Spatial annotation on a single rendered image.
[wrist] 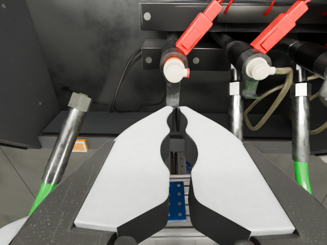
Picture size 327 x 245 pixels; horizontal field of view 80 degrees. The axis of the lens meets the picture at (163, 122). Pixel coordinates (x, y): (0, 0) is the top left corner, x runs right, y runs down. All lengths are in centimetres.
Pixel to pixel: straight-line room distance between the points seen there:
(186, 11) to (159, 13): 4
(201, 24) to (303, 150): 19
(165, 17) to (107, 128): 30
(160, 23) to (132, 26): 17
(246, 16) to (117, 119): 37
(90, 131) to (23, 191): 220
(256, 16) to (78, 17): 36
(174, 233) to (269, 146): 45
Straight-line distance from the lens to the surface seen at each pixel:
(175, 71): 18
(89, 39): 52
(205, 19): 22
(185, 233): 79
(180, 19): 33
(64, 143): 22
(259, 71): 20
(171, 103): 21
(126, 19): 49
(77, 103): 22
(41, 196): 24
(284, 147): 54
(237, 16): 33
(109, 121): 53
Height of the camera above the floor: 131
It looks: 57 degrees down
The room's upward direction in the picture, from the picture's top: 177 degrees counter-clockwise
